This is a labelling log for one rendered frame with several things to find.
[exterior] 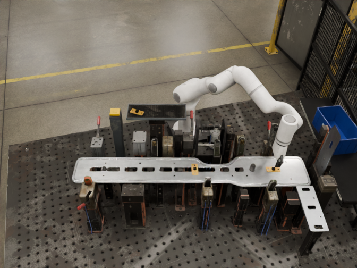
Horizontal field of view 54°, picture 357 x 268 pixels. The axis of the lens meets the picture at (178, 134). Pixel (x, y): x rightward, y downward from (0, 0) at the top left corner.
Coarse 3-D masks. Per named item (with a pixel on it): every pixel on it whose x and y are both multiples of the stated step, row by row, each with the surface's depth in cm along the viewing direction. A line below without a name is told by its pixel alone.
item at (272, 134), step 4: (272, 124) 205; (276, 124) 206; (272, 128) 206; (276, 128) 203; (272, 132) 209; (276, 132) 208; (272, 136) 210; (268, 140) 212; (272, 140) 212; (268, 144) 213; (272, 144) 214; (268, 148) 215; (272, 148) 215
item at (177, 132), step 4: (176, 132) 215; (180, 132) 215; (176, 136) 215; (180, 136) 215; (176, 140) 217; (180, 140) 217; (176, 144) 220; (180, 144) 220; (176, 148) 223; (180, 148) 223; (176, 152) 225; (180, 152) 225; (176, 156) 228; (180, 156) 228; (176, 168) 236
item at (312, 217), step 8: (304, 192) 197; (312, 192) 197; (304, 200) 193; (312, 200) 193; (304, 208) 189; (320, 208) 190; (304, 216) 187; (312, 216) 186; (312, 224) 183; (320, 224) 183
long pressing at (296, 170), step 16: (80, 160) 210; (96, 160) 211; (112, 160) 211; (128, 160) 211; (144, 160) 212; (160, 160) 212; (176, 160) 212; (192, 160) 213; (240, 160) 213; (256, 160) 214; (272, 160) 214; (288, 160) 214; (80, 176) 202; (96, 176) 202; (112, 176) 202; (128, 176) 203; (144, 176) 203; (160, 176) 203; (176, 176) 203; (192, 176) 204; (208, 176) 204; (224, 176) 204; (240, 176) 205; (256, 176) 205; (272, 176) 205; (288, 176) 205; (304, 176) 206
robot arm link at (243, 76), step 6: (234, 66) 197; (240, 66) 189; (234, 72) 190; (240, 72) 186; (246, 72) 185; (252, 72) 187; (234, 78) 190; (240, 78) 187; (246, 78) 185; (252, 78) 185; (234, 84) 205; (240, 84) 189; (246, 84) 186; (252, 84) 184; (258, 84) 185; (246, 90) 187; (252, 90) 185
